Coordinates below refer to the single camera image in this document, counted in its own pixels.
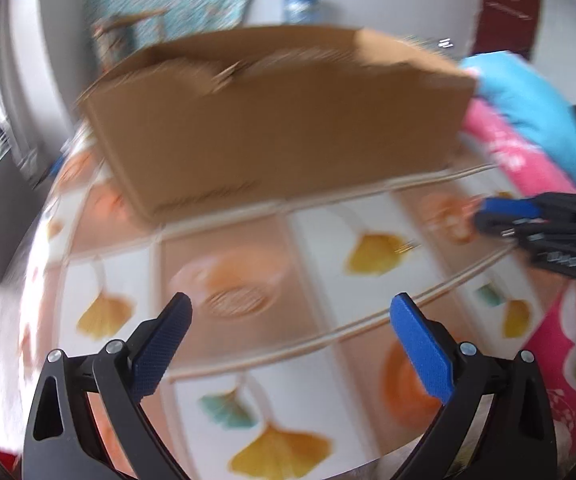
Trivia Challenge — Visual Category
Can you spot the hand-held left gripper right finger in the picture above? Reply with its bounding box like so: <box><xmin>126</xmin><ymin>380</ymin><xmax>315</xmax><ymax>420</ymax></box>
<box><xmin>389</xmin><ymin>294</ymin><xmax>560</xmax><ymax>480</ymax></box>

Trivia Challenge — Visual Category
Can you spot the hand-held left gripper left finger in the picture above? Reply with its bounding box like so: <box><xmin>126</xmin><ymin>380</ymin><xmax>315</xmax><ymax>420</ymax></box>
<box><xmin>22</xmin><ymin>292</ymin><xmax>195</xmax><ymax>480</ymax></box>

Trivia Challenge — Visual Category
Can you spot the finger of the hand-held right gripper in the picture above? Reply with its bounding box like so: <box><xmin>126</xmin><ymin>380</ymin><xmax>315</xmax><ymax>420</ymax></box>
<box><xmin>480</xmin><ymin>192</ymin><xmax>576</xmax><ymax>222</ymax></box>
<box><xmin>473</xmin><ymin>212</ymin><xmax>576</xmax><ymax>257</ymax></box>

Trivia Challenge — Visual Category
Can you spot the brown cardboard box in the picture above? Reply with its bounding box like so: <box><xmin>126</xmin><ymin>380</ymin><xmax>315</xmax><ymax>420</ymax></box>
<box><xmin>80</xmin><ymin>25</ymin><xmax>480</xmax><ymax>224</ymax></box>

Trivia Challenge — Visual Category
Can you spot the pink floral blanket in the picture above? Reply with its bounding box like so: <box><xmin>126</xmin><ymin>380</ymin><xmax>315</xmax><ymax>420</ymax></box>
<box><xmin>460</xmin><ymin>97</ymin><xmax>576</xmax><ymax>466</ymax></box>

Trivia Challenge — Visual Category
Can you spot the blue pillow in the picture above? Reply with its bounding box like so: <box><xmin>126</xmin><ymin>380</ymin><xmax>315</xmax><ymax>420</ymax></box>
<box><xmin>459</xmin><ymin>51</ymin><xmax>576</xmax><ymax>197</ymax></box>

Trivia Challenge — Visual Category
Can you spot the leaf print table cover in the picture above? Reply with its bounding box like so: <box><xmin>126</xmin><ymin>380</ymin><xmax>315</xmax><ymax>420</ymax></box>
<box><xmin>18</xmin><ymin>125</ymin><xmax>576</xmax><ymax>480</ymax></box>

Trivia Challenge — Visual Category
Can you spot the dark red door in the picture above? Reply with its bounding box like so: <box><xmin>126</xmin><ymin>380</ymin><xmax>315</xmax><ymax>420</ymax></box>
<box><xmin>474</xmin><ymin>0</ymin><xmax>545</xmax><ymax>62</ymax></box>

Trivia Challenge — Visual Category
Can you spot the blue water jug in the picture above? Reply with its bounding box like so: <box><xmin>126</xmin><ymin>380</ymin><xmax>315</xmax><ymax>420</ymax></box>
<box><xmin>281</xmin><ymin>0</ymin><xmax>322</xmax><ymax>26</ymax></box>

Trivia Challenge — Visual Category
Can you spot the wooden chair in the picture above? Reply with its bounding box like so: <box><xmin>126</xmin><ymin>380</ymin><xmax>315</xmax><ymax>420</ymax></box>
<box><xmin>92</xmin><ymin>7</ymin><xmax>169</xmax><ymax>69</ymax></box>

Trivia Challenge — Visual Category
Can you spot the teal floral cloth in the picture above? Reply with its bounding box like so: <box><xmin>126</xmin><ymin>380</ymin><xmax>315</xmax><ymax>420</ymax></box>
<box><xmin>85</xmin><ymin>0</ymin><xmax>275</xmax><ymax>57</ymax></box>

